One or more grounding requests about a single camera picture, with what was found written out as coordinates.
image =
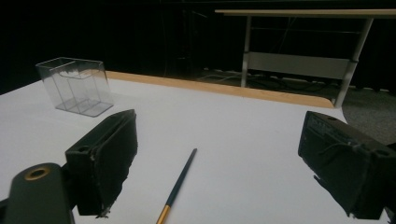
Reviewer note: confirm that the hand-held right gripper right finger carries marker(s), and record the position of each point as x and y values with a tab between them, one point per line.
345	161

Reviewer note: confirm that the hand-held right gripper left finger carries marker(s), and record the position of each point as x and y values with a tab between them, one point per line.
102	161

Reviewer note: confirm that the dark blue and gold pen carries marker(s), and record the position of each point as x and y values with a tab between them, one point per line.
179	186

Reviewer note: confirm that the clear plastic pen holder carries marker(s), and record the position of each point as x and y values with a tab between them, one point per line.
76	85

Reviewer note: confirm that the white-legged desk with wooden top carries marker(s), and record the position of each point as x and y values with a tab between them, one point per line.
299	63

